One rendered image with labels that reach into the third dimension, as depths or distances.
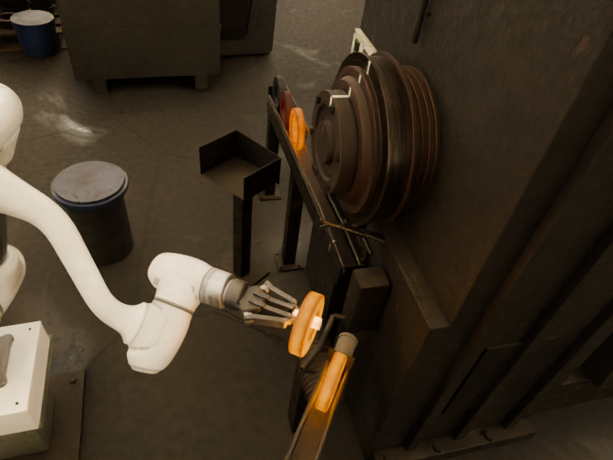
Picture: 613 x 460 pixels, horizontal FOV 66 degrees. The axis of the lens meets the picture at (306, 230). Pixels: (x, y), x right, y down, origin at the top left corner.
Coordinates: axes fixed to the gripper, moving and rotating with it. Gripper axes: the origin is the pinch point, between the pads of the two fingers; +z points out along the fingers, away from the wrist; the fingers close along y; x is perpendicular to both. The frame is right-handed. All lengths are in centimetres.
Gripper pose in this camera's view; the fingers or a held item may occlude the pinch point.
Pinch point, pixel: (306, 319)
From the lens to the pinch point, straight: 113.9
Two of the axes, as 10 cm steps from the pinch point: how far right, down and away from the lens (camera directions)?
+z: 9.3, 2.8, -2.2
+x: 0.6, -7.3, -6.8
